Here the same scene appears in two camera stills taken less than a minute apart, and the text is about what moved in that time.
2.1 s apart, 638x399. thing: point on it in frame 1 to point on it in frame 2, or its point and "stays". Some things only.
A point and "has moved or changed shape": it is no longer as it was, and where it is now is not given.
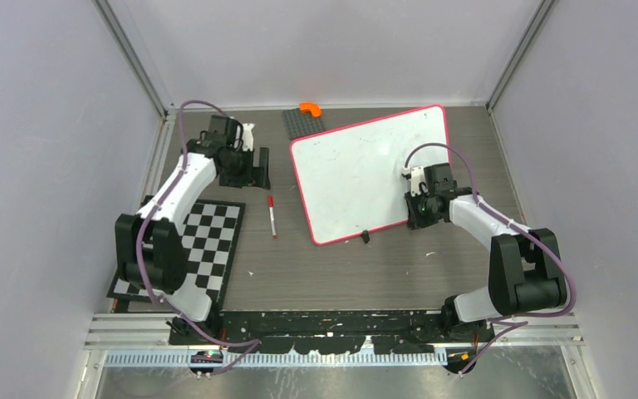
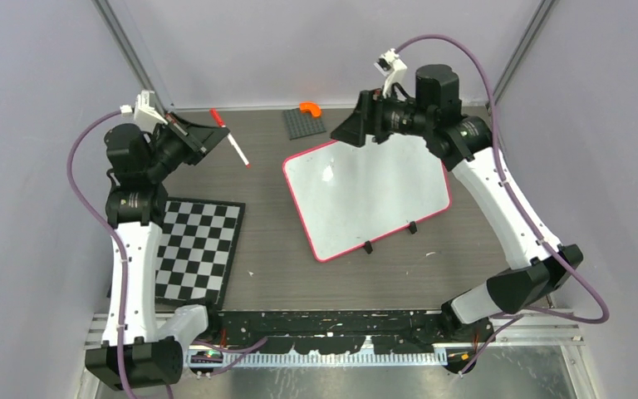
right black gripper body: x=420 y=209 to x=394 y=117
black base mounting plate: x=314 y=332 stays
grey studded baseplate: x=301 y=124 stays
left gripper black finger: x=261 y=174 to x=203 y=138
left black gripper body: x=239 y=173 to x=172 y=150
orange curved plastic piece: x=314 y=108 stays
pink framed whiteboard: x=350 y=177 has moved or changed shape
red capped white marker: x=271 y=204 to x=232 y=139
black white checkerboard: x=211 y=232 stays
